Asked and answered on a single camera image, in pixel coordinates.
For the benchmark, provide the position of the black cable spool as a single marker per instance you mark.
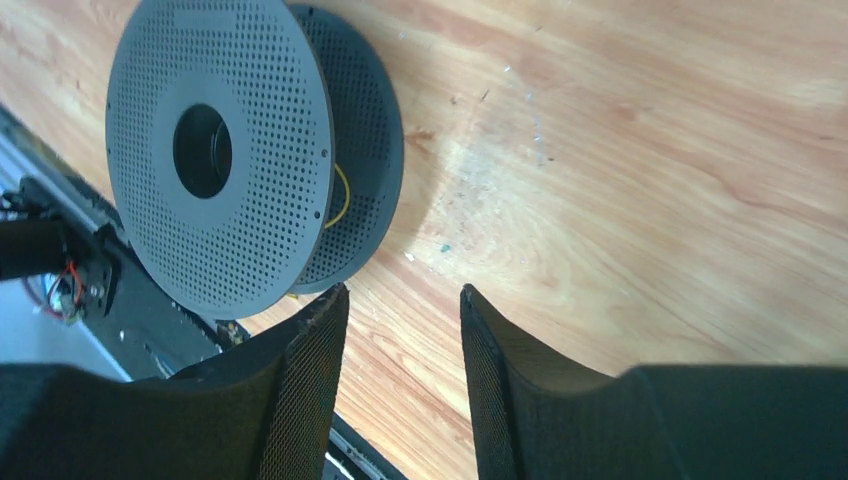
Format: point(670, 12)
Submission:
point(255, 150)

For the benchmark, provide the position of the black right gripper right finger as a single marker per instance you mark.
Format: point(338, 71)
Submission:
point(537, 414)

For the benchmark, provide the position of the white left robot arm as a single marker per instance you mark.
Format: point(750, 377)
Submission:
point(66, 270)

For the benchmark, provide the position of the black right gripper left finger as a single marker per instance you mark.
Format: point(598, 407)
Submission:
point(260, 410)

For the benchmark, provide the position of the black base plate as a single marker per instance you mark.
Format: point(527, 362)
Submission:
point(146, 334)

